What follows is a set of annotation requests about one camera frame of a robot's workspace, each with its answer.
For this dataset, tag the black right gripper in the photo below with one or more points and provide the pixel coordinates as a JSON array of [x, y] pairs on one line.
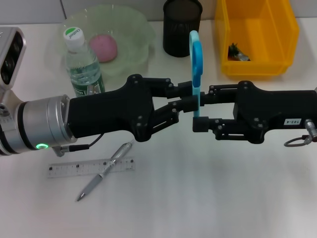
[[272, 109]]

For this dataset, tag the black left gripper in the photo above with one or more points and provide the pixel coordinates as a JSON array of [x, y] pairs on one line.
[[111, 111]]

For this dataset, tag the blue capped scissors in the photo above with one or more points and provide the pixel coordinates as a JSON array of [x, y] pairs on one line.
[[196, 74]]

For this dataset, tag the pink toy peach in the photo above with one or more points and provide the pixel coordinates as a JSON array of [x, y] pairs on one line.
[[104, 48]]

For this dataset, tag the clear water bottle green label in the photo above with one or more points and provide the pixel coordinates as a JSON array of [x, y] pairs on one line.
[[81, 67]]

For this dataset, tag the green translucent plastic fruit plate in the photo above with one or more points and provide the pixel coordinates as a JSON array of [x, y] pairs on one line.
[[133, 32]]

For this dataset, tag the silver ballpoint pen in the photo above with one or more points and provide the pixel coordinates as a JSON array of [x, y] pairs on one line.
[[109, 166]]

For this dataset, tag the clear plastic ruler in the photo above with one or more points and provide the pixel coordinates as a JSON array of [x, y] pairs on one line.
[[64, 169]]

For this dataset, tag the black mesh cylinder bin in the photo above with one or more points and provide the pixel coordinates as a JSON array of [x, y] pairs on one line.
[[178, 29]]

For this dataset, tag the yellow plastic storage bin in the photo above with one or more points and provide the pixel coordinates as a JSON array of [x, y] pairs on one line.
[[260, 29]]

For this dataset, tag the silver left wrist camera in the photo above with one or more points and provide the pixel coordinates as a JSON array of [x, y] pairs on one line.
[[11, 57]]

